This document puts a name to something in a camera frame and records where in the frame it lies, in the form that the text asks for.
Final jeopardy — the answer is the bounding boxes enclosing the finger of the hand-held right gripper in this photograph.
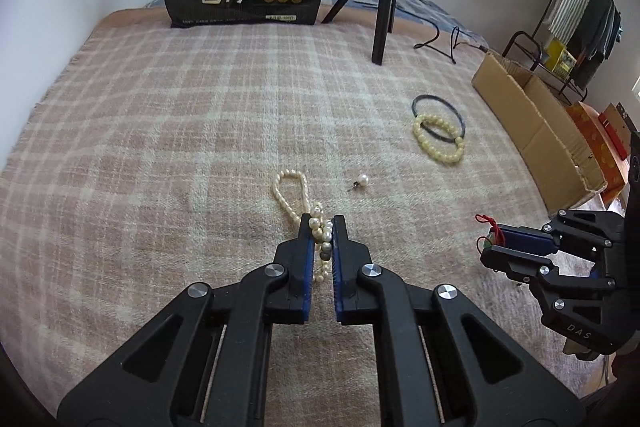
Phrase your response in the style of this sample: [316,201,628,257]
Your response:
[480,245,617,314]
[487,209,626,255]

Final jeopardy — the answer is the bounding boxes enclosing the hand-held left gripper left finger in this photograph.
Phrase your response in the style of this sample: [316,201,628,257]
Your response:
[56,213,317,427]

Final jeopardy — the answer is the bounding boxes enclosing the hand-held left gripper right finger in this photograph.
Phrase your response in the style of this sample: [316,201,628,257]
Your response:
[332,214,586,427]

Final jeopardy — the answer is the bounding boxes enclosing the white pearl necklace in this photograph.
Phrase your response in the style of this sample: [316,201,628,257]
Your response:
[271,170,334,284]

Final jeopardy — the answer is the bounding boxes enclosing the red string charm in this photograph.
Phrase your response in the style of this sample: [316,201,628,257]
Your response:
[475,214,506,253]

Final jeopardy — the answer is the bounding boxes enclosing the cardboard box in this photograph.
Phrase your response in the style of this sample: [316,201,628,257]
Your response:
[472,52,608,208]

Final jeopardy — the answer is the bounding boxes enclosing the orange box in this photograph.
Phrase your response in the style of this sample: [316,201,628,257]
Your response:
[566,102,628,202]

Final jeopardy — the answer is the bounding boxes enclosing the red box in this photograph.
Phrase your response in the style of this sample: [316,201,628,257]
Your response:
[597,103,640,160]

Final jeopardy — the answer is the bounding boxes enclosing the pink plaid blanket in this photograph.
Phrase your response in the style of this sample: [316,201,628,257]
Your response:
[0,7,603,427]

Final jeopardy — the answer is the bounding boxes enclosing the yellow box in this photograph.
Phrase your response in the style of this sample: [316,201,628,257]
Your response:
[545,36,577,75]

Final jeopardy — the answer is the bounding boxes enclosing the black metal stand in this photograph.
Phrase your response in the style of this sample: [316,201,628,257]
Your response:
[501,30,588,104]

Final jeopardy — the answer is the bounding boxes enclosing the hanging dark clothes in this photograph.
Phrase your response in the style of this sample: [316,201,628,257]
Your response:
[567,0,623,88]

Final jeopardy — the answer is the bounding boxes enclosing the cream bead bracelet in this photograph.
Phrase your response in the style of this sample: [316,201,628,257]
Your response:
[412,114,466,166]

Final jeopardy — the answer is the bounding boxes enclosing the black hair tie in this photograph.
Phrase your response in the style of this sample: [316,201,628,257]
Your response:
[411,95,468,144]

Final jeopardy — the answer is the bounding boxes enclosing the black cable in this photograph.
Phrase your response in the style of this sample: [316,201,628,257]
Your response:
[414,24,488,65]

